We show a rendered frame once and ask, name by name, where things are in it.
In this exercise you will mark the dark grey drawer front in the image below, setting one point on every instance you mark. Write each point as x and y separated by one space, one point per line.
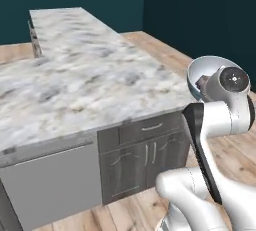
166 123

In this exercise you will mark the dark grey cupboard door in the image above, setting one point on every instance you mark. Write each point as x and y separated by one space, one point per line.
123 171
168 153

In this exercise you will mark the brown bread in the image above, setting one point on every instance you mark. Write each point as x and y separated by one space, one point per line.
201 82

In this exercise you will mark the white bowl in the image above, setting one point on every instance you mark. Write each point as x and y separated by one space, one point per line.
204 65

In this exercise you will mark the grey dishwasher front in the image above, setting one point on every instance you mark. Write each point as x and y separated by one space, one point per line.
50 181

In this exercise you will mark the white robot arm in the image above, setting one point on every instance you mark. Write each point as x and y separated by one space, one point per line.
216 118

